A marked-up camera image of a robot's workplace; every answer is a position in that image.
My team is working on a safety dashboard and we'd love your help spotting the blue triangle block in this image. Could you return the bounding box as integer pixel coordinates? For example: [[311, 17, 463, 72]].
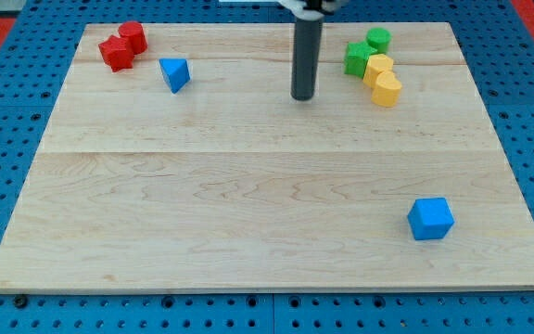
[[159, 58, 190, 94]]

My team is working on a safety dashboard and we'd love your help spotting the light wooden board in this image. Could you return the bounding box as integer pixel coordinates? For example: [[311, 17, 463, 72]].
[[0, 22, 534, 295]]

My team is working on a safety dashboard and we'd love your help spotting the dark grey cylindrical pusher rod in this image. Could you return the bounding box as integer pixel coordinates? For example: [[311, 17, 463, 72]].
[[290, 19, 324, 101]]

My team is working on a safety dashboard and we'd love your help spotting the yellow heart block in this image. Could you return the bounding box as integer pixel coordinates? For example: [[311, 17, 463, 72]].
[[372, 71, 402, 108]]

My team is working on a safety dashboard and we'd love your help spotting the green star block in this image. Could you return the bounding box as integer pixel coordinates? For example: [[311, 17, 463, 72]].
[[344, 41, 378, 78]]

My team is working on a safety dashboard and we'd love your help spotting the yellow hexagon block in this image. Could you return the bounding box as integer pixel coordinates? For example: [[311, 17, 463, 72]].
[[362, 54, 394, 88]]

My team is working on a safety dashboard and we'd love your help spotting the green cylinder block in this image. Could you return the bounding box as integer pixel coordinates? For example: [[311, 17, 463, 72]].
[[365, 27, 392, 54]]

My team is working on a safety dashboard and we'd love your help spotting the blue cube block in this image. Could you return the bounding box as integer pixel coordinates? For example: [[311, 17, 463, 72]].
[[407, 198, 454, 240]]

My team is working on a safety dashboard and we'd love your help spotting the red cylinder block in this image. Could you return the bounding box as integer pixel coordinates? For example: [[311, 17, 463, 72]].
[[118, 20, 147, 55]]

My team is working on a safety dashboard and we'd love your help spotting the red star block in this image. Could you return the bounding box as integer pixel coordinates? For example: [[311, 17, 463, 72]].
[[98, 35, 134, 72]]

